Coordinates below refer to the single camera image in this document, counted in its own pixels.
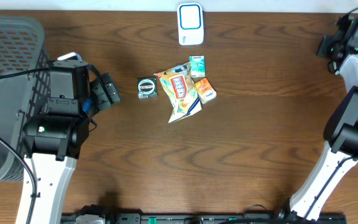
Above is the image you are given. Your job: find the teal kleenex tissue pack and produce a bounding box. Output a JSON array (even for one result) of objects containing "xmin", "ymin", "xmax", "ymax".
[{"xmin": 189, "ymin": 55, "xmax": 206, "ymax": 78}]

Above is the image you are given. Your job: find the orange tissue pack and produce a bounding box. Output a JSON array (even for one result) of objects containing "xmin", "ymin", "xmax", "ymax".
[{"xmin": 195, "ymin": 78, "xmax": 217, "ymax": 104}]

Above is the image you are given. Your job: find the grey plastic mesh basket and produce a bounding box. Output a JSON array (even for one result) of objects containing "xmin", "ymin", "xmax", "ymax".
[{"xmin": 0, "ymin": 14, "xmax": 53, "ymax": 190}]

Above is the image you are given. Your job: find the green zam-buk box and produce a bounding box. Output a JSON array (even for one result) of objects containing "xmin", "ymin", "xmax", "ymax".
[{"xmin": 137, "ymin": 78, "xmax": 158, "ymax": 99}]

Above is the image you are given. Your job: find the yellow red snack bag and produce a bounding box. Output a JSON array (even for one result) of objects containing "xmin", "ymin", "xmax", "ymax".
[{"xmin": 154, "ymin": 62, "xmax": 202, "ymax": 124}]

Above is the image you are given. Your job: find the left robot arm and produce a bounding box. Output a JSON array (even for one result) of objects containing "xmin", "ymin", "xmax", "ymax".
[{"xmin": 16, "ymin": 59, "xmax": 120, "ymax": 223}]

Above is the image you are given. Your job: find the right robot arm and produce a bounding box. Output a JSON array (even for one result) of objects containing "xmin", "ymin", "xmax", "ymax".
[{"xmin": 277, "ymin": 13, "xmax": 358, "ymax": 223}]

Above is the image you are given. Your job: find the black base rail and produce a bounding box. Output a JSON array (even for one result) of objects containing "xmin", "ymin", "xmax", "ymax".
[{"xmin": 58, "ymin": 205, "xmax": 347, "ymax": 224}]

